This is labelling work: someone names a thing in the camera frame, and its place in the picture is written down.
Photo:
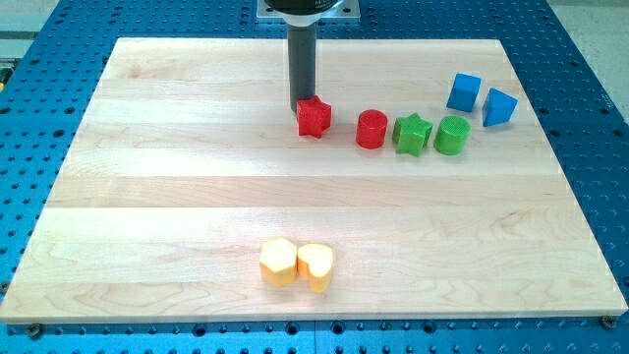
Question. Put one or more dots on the green cylinder block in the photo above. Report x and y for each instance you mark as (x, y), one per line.
(452, 134)

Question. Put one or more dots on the blue triangular prism block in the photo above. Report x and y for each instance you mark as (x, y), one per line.
(498, 107)

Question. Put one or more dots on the white mounting plate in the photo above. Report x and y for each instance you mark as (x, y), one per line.
(344, 10)

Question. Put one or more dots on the blue cube block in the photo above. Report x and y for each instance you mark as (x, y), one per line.
(464, 92)

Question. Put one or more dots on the green star block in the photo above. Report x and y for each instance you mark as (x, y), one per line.
(411, 134)

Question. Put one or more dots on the red cylinder block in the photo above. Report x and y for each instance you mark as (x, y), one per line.
(371, 129)

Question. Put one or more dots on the yellow hexagon block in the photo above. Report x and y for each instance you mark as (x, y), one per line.
(278, 262)

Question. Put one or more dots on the light wooden board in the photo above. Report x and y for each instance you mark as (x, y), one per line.
(188, 159)

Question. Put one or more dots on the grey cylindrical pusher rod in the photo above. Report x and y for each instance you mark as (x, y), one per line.
(301, 43)

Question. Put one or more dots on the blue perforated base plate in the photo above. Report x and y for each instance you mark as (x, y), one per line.
(49, 91)

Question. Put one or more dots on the yellow heart block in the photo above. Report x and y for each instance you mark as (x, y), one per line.
(315, 264)

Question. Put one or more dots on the red star block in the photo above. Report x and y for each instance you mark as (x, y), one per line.
(313, 116)

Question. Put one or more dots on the black robot arm end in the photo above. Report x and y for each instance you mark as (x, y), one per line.
(301, 13)

